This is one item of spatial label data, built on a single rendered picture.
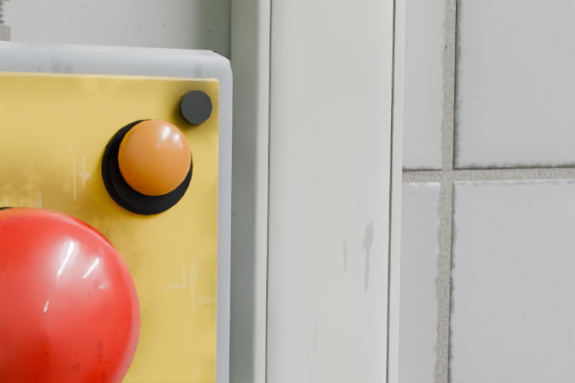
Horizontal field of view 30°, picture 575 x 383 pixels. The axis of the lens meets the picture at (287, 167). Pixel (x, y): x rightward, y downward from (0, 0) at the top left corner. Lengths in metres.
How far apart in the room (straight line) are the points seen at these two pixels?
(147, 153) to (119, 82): 0.02
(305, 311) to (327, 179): 0.04
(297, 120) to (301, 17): 0.03
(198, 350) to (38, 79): 0.06
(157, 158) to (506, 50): 0.18
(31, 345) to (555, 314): 0.23
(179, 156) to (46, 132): 0.03
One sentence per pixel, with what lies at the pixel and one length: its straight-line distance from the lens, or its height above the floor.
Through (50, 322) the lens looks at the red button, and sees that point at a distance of 0.18.
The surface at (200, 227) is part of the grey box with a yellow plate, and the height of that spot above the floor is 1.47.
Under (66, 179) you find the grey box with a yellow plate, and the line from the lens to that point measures 0.21.
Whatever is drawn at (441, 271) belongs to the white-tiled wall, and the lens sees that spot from 0.35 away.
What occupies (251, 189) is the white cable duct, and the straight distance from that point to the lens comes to 0.29.
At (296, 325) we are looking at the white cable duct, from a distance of 0.30.
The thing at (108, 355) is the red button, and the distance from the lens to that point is 0.19.
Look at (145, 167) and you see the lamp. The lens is 0.21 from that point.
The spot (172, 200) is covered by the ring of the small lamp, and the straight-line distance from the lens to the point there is 0.21.
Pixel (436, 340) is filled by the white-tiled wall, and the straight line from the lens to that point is 0.35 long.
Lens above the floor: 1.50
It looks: 3 degrees down
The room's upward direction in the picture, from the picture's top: 1 degrees clockwise
